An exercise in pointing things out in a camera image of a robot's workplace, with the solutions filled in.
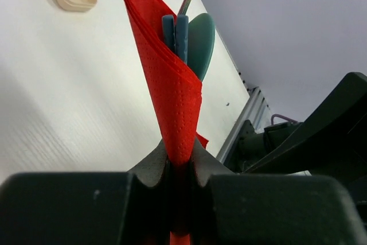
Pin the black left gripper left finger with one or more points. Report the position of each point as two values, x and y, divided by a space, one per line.
88 207

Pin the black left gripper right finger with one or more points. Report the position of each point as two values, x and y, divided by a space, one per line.
229 208

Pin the teal spoon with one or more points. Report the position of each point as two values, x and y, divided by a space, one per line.
201 38

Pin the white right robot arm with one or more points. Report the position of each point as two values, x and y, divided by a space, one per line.
330 142

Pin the aluminium right side rail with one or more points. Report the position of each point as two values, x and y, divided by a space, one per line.
255 112

